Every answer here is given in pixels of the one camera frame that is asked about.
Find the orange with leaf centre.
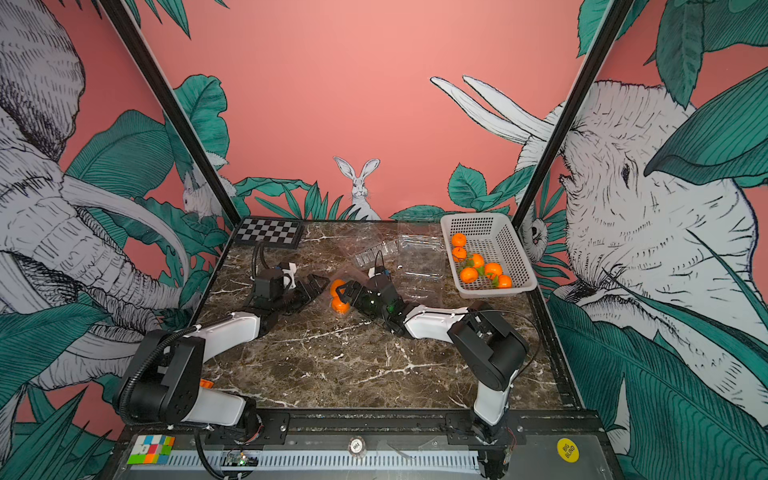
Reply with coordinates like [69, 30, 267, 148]
[484, 263, 503, 280]

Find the white perforated plastic basket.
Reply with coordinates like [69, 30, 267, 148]
[440, 212, 538, 299]

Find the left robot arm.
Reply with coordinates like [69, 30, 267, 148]
[112, 243, 330, 430]

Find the white slotted cable duct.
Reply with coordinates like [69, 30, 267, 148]
[128, 449, 481, 474]

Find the yellow round sticker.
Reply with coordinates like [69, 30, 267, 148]
[557, 437, 580, 463]

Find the clear clamshell container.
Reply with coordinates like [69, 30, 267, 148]
[318, 263, 369, 318]
[398, 233, 445, 265]
[394, 265, 444, 306]
[352, 240, 399, 269]

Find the colourful rubik cube front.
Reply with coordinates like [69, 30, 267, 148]
[127, 434, 176, 465]

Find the black front rail frame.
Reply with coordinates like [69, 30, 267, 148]
[99, 409, 624, 479]

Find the black frame post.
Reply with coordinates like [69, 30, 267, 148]
[99, 0, 241, 225]
[512, 0, 633, 229]

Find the right black frame post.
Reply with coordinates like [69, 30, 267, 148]
[512, 0, 633, 229]

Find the black white checkerboard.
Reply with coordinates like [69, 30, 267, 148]
[233, 216, 305, 250]

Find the left black frame post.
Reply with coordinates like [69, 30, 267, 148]
[99, 0, 241, 225]

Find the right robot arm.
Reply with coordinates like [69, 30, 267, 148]
[330, 274, 529, 429]

